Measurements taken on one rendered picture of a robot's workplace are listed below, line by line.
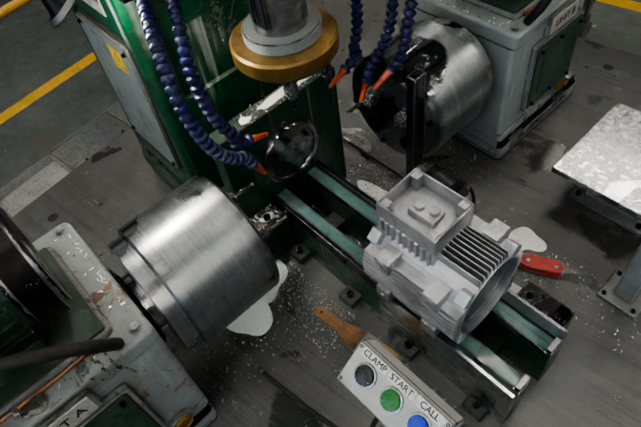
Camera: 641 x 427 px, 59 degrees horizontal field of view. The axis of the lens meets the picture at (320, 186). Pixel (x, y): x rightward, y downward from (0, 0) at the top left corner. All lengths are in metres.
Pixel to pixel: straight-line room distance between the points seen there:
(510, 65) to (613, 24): 2.18
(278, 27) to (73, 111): 2.47
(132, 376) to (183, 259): 0.18
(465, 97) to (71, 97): 2.56
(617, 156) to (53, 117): 2.72
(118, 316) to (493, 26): 0.89
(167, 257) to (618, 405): 0.82
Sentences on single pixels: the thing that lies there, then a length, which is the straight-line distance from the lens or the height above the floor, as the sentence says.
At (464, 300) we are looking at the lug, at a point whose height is 1.08.
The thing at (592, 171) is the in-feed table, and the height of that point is 0.92.
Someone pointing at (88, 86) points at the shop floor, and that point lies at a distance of 3.42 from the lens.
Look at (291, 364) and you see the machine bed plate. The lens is 1.17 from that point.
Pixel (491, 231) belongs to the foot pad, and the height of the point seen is 1.07.
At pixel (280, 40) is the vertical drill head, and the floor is 1.36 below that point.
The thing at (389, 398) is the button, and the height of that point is 1.07.
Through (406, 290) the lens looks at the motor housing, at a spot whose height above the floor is 1.03.
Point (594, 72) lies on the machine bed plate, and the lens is 1.75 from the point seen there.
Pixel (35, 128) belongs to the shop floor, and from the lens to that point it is 3.30.
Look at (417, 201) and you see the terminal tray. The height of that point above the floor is 1.13.
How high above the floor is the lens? 1.86
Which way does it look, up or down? 49 degrees down
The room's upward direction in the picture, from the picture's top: 10 degrees counter-clockwise
